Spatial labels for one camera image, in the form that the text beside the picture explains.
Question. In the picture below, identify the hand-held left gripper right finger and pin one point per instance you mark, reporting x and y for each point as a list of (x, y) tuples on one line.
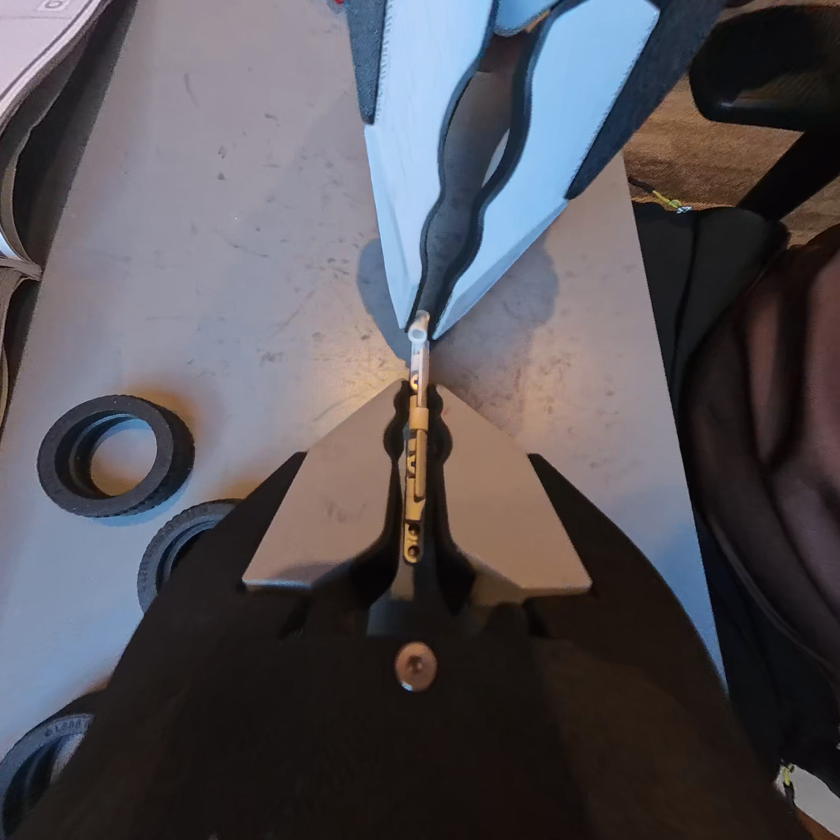
[(512, 518)]

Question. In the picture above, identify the grey desk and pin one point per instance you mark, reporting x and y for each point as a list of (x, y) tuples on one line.
[(229, 229)]

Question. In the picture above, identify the person's torso in brown shirt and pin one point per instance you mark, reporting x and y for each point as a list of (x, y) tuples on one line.
[(774, 426)]

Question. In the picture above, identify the small white connector pin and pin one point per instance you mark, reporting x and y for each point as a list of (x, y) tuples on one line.
[(418, 334)]

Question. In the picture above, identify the narrow black rubber tire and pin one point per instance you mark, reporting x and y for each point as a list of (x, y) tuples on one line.
[(26, 754), (52, 459)]

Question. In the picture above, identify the open instruction booklet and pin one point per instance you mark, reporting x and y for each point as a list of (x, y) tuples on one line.
[(33, 52)]

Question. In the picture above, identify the long white brick beam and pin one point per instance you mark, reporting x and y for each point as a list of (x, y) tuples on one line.
[(420, 367)]

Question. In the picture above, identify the black office chair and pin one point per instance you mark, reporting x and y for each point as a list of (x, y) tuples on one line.
[(754, 79)]

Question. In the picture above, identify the wide black rubber tire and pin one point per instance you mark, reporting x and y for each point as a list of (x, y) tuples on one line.
[(157, 551)]

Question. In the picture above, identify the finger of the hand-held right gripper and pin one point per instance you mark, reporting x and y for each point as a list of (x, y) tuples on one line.
[(413, 98), (577, 98)]

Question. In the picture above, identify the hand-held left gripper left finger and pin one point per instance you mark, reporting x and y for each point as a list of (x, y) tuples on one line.
[(321, 518)]

